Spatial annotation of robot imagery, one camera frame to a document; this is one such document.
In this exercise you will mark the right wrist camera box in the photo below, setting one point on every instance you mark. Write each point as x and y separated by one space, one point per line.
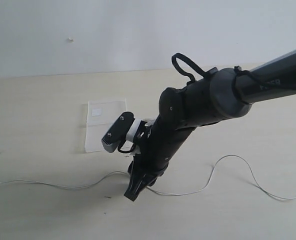
115 137

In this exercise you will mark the clear plastic storage box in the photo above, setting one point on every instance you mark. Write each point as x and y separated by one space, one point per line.
100 116

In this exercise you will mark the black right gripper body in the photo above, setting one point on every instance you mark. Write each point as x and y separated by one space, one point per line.
159 144

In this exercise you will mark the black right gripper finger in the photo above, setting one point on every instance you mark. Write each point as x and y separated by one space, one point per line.
147 180
135 186

